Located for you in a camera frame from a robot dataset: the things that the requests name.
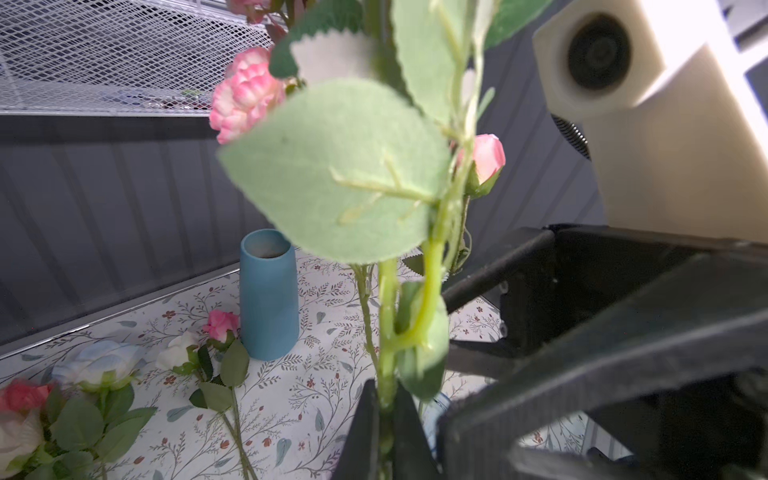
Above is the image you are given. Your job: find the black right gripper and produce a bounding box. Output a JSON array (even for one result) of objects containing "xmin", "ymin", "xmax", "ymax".
[{"xmin": 439, "ymin": 225, "xmax": 767, "ymax": 479}]

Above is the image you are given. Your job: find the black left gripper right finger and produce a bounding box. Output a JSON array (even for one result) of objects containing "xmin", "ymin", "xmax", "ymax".
[{"xmin": 392, "ymin": 383, "xmax": 441, "ymax": 480}]

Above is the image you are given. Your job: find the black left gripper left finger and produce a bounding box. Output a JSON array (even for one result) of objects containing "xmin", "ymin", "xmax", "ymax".
[{"xmin": 331, "ymin": 379, "xmax": 380, "ymax": 480}]

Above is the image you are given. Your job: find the light pink rose stem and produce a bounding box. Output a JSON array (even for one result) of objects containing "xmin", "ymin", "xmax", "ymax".
[{"xmin": 449, "ymin": 134, "xmax": 506, "ymax": 275}]

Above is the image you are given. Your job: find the white blue carnation stem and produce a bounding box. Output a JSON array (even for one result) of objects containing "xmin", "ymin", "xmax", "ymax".
[{"xmin": 218, "ymin": 1, "xmax": 546, "ymax": 479}]

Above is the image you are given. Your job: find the pink carnation flower stem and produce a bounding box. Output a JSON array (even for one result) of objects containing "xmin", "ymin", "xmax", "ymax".
[{"xmin": 209, "ymin": 47, "xmax": 287, "ymax": 145}]

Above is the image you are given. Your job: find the teal cylindrical vase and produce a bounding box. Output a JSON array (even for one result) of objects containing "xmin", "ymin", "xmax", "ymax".
[{"xmin": 239, "ymin": 229, "xmax": 300, "ymax": 361}]

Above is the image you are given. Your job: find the bunch of lying flowers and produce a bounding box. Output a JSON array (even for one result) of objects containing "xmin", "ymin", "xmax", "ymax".
[{"xmin": 1, "ymin": 310, "xmax": 256, "ymax": 479}]

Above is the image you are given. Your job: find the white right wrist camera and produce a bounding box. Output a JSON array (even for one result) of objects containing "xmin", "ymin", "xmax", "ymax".
[{"xmin": 533, "ymin": 1, "xmax": 767, "ymax": 242}]

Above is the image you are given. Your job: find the white wire wall basket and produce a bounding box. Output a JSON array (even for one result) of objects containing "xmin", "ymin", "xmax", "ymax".
[{"xmin": 1, "ymin": 1, "xmax": 272, "ymax": 117}]

